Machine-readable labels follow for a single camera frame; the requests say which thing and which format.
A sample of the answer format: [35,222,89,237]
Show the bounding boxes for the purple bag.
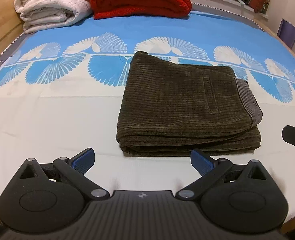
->
[277,19,295,49]

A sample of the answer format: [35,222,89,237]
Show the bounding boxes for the dark brown corduroy pants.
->
[116,51,263,156]

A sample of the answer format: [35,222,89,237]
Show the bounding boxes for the folded cream white quilt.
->
[13,0,92,34]

